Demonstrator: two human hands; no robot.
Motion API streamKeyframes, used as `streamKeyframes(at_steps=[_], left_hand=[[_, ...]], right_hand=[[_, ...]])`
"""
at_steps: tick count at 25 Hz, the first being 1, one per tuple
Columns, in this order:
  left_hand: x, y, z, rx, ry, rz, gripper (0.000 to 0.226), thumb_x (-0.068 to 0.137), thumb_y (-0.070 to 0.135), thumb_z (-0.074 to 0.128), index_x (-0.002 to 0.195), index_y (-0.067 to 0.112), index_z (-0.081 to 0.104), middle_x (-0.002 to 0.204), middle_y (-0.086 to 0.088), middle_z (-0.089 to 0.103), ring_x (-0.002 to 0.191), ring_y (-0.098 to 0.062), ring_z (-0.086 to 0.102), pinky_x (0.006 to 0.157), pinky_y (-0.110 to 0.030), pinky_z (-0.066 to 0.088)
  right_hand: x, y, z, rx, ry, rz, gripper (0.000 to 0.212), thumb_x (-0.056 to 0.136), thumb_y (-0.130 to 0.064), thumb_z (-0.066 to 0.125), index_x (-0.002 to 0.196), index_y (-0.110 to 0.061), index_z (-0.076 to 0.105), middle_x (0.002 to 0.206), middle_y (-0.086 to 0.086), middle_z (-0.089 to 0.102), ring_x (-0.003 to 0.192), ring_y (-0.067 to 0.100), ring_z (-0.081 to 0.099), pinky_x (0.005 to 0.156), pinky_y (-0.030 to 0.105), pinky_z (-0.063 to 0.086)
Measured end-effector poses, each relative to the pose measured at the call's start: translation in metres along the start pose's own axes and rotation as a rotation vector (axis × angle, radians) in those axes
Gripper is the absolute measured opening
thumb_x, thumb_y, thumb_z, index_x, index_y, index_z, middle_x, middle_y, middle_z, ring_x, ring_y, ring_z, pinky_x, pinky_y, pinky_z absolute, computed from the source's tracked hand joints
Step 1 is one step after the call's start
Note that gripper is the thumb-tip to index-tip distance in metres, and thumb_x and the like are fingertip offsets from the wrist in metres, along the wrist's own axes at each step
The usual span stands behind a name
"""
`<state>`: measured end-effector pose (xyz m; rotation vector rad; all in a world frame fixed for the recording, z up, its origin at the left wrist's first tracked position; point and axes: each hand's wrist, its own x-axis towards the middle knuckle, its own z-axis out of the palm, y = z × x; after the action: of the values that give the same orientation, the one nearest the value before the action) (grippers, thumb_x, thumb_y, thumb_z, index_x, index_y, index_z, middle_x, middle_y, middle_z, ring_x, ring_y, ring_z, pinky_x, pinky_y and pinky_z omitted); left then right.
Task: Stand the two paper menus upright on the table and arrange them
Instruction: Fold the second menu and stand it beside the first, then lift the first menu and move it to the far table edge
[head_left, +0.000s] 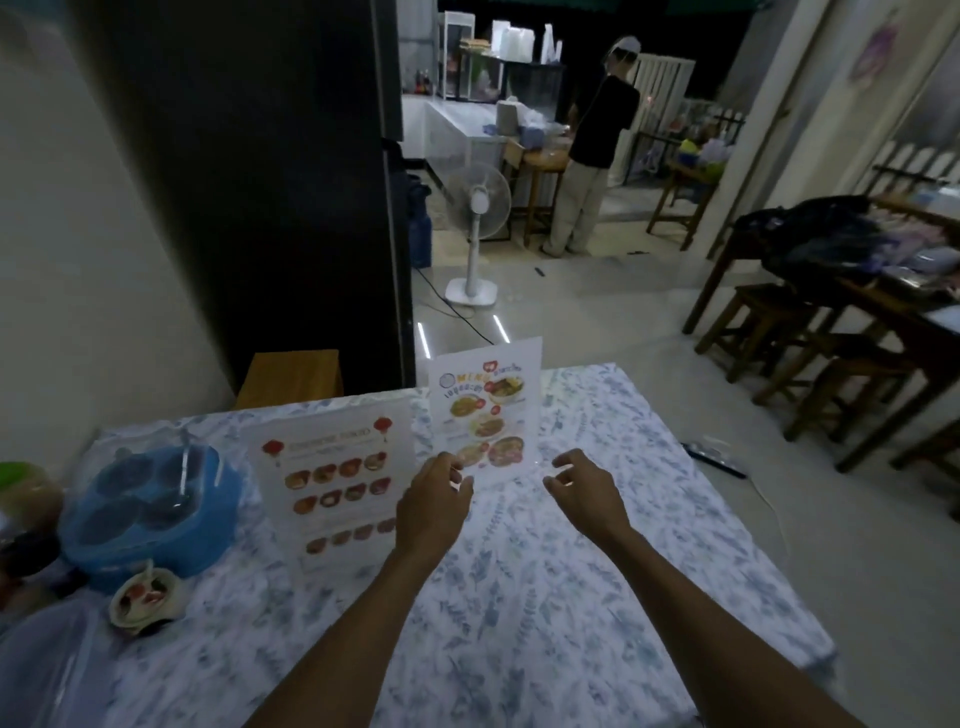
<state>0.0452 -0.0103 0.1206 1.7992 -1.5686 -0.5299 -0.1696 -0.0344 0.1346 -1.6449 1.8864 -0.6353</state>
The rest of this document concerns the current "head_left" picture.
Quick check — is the small wooden table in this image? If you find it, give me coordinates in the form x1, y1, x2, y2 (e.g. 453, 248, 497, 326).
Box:
501, 138, 573, 249

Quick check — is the large acrylic menu stand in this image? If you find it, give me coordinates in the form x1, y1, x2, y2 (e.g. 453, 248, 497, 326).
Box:
249, 396, 418, 575

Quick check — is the wooden table with containers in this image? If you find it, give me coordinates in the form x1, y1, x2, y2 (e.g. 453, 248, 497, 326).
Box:
645, 132, 727, 252

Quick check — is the black refrigerator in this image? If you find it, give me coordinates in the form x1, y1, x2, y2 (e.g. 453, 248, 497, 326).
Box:
73, 0, 418, 396

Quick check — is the blue floral tablecloth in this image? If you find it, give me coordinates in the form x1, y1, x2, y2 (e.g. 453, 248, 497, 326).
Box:
75, 363, 838, 728

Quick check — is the black fan cable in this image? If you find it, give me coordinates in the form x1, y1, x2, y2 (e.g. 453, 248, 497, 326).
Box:
411, 265, 498, 347

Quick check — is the person's left hand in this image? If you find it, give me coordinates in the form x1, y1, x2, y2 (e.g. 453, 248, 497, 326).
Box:
395, 451, 475, 560

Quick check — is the white picket fence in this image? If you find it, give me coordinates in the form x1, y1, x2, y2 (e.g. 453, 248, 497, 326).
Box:
855, 141, 960, 201

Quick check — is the purple wall poster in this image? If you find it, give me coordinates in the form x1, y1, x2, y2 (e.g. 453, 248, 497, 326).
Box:
847, 6, 910, 84

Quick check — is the black bag heap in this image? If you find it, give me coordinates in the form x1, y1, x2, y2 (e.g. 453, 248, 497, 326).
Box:
738, 195, 895, 291

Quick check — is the glass display cabinet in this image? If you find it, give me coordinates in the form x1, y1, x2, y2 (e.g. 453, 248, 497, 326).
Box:
437, 10, 513, 103

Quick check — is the dark wooden dining table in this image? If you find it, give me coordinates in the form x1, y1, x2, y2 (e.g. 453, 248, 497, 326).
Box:
681, 196, 960, 474

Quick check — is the person's right forearm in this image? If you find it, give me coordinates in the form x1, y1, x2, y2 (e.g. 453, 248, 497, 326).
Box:
596, 523, 867, 728

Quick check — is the small chili sauce bowl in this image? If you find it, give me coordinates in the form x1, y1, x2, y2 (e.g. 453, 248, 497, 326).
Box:
108, 567, 188, 638

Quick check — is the white standing fan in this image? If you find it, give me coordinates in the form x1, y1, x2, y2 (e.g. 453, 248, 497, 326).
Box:
440, 161, 514, 308

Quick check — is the person's right hand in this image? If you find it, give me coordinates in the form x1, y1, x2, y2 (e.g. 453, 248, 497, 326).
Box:
542, 448, 636, 546

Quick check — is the clear plastic bag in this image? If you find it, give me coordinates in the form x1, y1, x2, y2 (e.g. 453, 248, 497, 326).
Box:
0, 598, 115, 728

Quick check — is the small acrylic menu stand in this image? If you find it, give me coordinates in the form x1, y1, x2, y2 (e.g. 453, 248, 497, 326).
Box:
427, 336, 544, 489

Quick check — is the dark wooden stool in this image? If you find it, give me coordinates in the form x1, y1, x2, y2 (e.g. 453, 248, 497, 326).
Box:
753, 332, 888, 407
783, 355, 921, 444
888, 418, 960, 523
694, 282, 820, 384

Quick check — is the person's left forearm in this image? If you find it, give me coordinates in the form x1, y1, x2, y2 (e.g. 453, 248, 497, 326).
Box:
243, 536, 453, 728

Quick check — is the white folding fence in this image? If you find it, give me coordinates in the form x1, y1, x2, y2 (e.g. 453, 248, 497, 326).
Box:
628, 52, 699, 186

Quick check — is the dark sauce jar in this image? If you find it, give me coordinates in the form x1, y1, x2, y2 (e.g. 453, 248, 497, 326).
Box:
0, 531, 63, 605

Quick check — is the white counter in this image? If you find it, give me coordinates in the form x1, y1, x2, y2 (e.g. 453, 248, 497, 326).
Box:
400, 93, 513, 183

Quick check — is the light wooden stool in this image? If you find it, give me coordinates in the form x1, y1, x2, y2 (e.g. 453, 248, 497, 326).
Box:
234, 349, 345, 411

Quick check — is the blue condiment caddy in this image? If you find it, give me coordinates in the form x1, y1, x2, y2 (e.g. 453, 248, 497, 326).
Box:
58, 441, 243, 595

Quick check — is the green lid jar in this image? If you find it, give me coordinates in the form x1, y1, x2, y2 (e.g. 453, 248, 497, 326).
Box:
0, 460, 66, 543

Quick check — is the blue bin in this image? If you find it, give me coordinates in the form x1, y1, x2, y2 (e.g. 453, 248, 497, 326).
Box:
405, 173, 435, 270

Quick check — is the black power strip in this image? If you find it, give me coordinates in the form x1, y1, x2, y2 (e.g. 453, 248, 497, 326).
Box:
680, 440, 750, 480

